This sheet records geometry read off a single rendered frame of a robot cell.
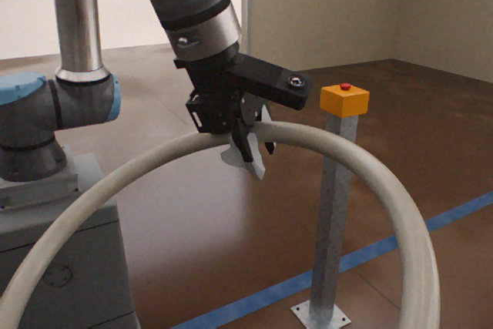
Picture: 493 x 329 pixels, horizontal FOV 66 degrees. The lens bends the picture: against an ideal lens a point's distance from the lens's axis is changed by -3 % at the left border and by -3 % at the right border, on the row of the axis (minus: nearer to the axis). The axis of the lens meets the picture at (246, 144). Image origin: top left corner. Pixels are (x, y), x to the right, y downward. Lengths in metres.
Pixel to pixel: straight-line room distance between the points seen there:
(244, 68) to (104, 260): 0.91
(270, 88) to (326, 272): 1.32
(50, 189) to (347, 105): 0.96
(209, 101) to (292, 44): 5.72
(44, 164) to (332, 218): 1.02
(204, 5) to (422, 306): 0.36
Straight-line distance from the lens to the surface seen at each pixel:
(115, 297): 1.38
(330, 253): 1.68
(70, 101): 1.19
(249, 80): 0.49
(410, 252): 0.38
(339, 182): 1.50
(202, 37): 0.46
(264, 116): 0.59
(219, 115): 0.54
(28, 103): 1.17
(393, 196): 0.42
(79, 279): 1.31
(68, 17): 1.13
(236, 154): 0.57
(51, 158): 1.24
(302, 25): 6.29
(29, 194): 1.25
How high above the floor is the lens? 1.45
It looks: 24 degrees down
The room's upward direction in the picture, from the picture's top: straight up
